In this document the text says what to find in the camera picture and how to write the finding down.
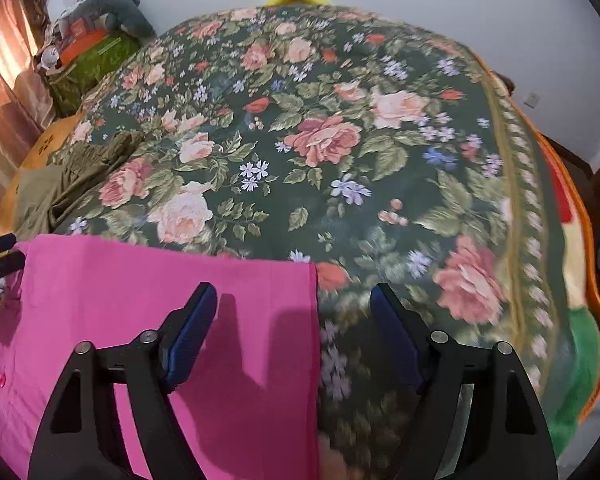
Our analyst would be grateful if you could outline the grey plush toy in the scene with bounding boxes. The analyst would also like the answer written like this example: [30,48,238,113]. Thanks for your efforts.
[59,0,156,41]

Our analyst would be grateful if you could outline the green fabric storage bag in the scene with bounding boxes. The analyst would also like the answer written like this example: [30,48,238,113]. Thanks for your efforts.
[45,32,140,118]

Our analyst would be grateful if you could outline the pink striped curtain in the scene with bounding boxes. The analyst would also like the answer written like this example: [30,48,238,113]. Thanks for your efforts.
[0,0,55,203]

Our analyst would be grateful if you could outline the orange box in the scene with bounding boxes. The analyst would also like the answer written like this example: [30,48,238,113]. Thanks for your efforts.
[57,29,107,66]

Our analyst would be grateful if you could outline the olive green shorts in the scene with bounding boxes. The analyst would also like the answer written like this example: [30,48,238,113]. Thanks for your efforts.
[12,131,143,242]

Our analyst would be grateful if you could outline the floral dark green bedspread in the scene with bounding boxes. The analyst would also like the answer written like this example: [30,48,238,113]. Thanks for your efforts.
[58,6,573,479]

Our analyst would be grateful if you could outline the brown wooden board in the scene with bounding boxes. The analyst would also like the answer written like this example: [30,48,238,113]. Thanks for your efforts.
[0,113,83,236]

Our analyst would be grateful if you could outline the white wall socket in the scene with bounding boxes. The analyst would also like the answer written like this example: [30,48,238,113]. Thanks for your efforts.
[524,91,540,108]

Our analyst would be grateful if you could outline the colourful fleece blanket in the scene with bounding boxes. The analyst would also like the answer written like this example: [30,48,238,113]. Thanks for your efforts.
[475,58,600,455]

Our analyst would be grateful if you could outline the pink pants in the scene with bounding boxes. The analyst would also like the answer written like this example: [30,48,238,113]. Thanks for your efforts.
[0,235,320,479]

